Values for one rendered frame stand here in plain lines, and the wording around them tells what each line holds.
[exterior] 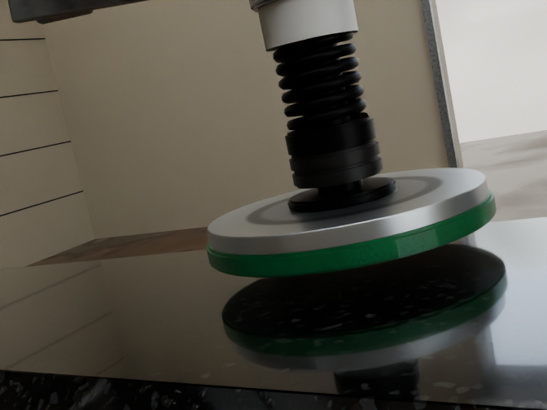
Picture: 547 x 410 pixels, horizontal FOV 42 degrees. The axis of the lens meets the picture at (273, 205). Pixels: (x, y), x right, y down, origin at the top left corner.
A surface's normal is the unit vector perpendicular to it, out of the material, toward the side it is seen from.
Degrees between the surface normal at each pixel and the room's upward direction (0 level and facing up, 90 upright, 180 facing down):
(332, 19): 90
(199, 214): 90
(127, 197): 90
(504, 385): 0
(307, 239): 90
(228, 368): 0
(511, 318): 0
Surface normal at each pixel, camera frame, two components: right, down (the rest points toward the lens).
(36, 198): 0.86, -0.11
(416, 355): -0.20, -0.97
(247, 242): -0.69, 0.25
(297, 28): -0.32, 0.21
